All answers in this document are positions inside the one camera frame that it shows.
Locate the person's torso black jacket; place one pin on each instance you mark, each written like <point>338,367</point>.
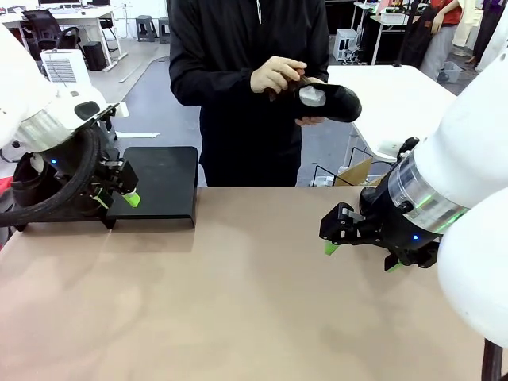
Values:
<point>238,139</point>

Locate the person's right hand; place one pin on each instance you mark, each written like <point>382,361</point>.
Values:
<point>274,71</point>

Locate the black hanging garment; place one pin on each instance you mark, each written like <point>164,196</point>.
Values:
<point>416,35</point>

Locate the white paper shoe stuffing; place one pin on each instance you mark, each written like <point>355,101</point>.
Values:
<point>37,162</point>
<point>313,96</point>

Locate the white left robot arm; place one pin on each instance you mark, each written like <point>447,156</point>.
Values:
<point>24,91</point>

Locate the brown shoe brush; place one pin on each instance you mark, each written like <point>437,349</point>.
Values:
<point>283,90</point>

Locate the grey plastic bin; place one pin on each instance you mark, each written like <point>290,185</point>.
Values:
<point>449,72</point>

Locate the cream hanging coat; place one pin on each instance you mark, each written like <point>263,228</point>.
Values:
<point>466,24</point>

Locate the black leather buckle shoe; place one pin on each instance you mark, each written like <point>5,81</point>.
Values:
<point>341,105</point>
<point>24,186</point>

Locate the brown cardboard box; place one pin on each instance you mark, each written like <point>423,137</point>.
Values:
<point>359,172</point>

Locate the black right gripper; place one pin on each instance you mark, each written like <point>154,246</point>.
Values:
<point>397,230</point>

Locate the red and grey jacket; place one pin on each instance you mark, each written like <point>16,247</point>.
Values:
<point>4,210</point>

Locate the white air purifier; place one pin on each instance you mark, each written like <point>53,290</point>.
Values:
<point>63,67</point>

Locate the figure in red shirt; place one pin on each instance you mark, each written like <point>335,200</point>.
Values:
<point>446,35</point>

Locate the white plastic bag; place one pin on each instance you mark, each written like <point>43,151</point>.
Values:
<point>326,182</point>

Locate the white table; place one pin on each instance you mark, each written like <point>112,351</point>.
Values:
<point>389,103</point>

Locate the person's left hand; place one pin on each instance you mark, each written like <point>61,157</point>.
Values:
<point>311,121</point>

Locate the white desk with legs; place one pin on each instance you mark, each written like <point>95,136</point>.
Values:
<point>397,18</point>

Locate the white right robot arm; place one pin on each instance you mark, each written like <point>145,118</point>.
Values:
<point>468,139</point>

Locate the person's right forearm black sleeve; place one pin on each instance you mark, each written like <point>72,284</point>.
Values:
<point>206,91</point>

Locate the black computer tower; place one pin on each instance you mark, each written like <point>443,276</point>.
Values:
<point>94,55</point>

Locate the grey stool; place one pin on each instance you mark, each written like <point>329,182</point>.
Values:
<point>145,28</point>
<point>164,29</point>

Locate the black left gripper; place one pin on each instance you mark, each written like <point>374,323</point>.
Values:
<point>63,174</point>

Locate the white office desk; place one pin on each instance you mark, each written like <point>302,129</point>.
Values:
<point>79,14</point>

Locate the black office chair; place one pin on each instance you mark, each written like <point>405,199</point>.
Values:
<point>43,28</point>

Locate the white computer case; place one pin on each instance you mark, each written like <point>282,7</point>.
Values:
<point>346,43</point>

